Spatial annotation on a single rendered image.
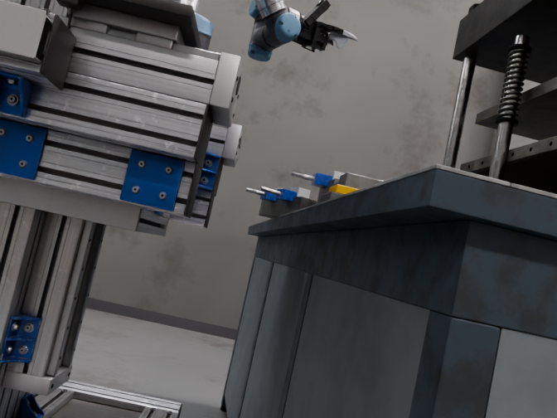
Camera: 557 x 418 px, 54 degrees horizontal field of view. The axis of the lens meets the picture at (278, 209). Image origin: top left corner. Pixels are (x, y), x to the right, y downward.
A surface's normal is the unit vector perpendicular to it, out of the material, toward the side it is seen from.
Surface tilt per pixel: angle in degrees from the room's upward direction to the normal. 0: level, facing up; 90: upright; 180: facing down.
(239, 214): 90
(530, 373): 90
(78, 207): 90
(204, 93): 90
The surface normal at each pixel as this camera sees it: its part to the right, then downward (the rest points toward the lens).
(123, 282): 0.07, -0.07
